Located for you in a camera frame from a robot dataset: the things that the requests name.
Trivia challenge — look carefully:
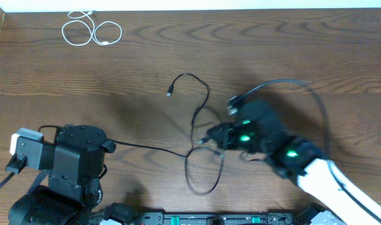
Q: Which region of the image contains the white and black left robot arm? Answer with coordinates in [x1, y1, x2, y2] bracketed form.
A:
[6, 124, 116, 224]

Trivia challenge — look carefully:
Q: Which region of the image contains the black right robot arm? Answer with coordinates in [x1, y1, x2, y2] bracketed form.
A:
[207, 101, 381, 224]

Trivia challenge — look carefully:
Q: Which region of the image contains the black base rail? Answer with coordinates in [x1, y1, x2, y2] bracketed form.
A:
[87, 203, 345, 225]

